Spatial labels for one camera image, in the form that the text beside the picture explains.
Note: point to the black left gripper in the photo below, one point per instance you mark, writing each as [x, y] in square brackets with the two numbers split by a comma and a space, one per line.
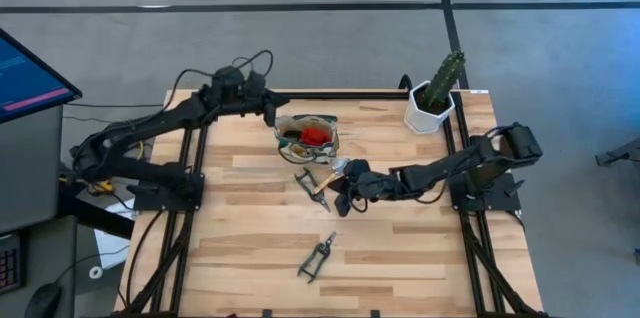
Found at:
[255, 100]

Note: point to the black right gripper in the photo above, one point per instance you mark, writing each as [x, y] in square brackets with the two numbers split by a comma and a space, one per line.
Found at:
[377, 185]

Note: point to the beige green canvas garden bag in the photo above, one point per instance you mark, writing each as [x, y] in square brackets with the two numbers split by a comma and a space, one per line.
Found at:
[327, 157]

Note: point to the green pruning shears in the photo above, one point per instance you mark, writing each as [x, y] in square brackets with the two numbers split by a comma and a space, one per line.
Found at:
[318, 197]

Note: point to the red black gardening glove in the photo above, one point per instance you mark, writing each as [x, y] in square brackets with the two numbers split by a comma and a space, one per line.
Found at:
[315, 137]

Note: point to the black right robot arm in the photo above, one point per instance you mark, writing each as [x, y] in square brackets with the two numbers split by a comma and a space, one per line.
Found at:
[450, 165]

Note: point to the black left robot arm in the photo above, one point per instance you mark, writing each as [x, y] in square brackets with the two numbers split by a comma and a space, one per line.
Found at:
[165, 115]

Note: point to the black pruning shears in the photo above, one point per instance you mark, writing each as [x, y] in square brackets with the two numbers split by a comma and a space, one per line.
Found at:
[323, 251]

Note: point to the white plant pot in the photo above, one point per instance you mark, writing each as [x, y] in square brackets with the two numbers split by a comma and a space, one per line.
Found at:
[422, 120]

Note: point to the green cactus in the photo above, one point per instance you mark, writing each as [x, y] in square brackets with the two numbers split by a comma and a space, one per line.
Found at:
[445, 78]

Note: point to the yellow clamp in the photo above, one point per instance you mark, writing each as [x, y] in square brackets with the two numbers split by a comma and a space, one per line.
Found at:
[104, 185]

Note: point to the white paper sheet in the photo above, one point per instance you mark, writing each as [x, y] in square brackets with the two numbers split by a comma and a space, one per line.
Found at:
[112, 248]

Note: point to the computer monitor blue screen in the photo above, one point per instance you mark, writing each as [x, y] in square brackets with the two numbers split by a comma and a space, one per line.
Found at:
[30, 78]

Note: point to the white tape roll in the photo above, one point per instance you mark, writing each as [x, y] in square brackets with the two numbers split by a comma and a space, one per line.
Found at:
[90, 272]

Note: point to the dark chair base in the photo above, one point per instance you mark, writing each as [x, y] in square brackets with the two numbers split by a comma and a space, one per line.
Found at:
[615, 157]

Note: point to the black computer mouse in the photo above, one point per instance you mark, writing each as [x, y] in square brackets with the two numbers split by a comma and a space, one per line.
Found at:
[42, 303]

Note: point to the black keyboard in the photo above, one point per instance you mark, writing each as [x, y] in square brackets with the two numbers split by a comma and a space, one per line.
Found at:
[11, 263]

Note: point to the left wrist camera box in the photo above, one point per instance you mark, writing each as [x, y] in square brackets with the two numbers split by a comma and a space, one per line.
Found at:
[255, 82]

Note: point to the black table frame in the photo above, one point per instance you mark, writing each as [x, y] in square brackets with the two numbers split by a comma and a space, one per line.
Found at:
[350, 95]

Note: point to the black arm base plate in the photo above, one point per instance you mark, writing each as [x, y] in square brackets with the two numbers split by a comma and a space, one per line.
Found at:
[500, 200]
[150, 200]

